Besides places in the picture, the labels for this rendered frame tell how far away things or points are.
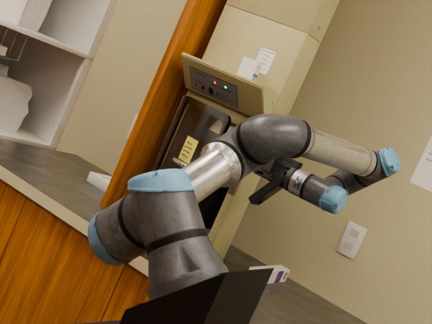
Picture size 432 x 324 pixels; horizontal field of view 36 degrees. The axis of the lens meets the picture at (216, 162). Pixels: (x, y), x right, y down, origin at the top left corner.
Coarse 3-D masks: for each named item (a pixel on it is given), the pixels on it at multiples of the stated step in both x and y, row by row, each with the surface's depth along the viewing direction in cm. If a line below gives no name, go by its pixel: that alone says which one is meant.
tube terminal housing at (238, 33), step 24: (240, 24) 215; (264, 24) 211; (216, 48) 219; (240, 48) 214; (288, 48) 206; (312, 48) 210; (288, 72) 205; (192, 96) 221; (288, 96) 210; (240, 120) 211; (240, 192) 210; (240, 216) 217; (216, 240) 210
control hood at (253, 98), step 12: (192, 60) 209; (204, 72) 209; (216, 72) 205; (228, 72) 202; (240, 84) 201; (252, 84) 197; (240, 96) 204; (252, 96) 200; (264, 96) 198; (276, 96) 204; (240, 108) 207; (252, 108) 203; (264, 108) 201
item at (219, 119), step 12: (192, 108) 214; (204, 108) 208; (180, 120) 218; (192, 120) 212; (204, 120) 206; (216, 120) 201; (228, 120) 196; (180, 132) 216; (192, 132) 210; (204, 132) 204; (216, 132) 199; (168, 144) 220; (180, 144) 214; (204, 144) 202; (168, 156) 218; (192, 156) 206; (156, 168) 222; (168, 168) 215; (180, 168) 209
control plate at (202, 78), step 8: (192, 72) 212; (200, 72) 210; (192, 80) 215; (200, 80) 212; (208, 80) 210; (216, 80) 207; (192, 88) 217; (200, 88) 215; (208, 88) 212; (216, 88) 209; (224, 88) 206; (232, 88) 204; (216, 96) 212; (232, 96) 206; (232, 104) 209
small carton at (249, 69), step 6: (246, 60) 203; (252, 60) 202; (240, 66) 203; (246, 66) 203; (252, 66) 202; (258, 66) 203; (240, 72) 203; (246, 72) 203; (252, 72) 202; (258, 72) 206; (252, 78) 203
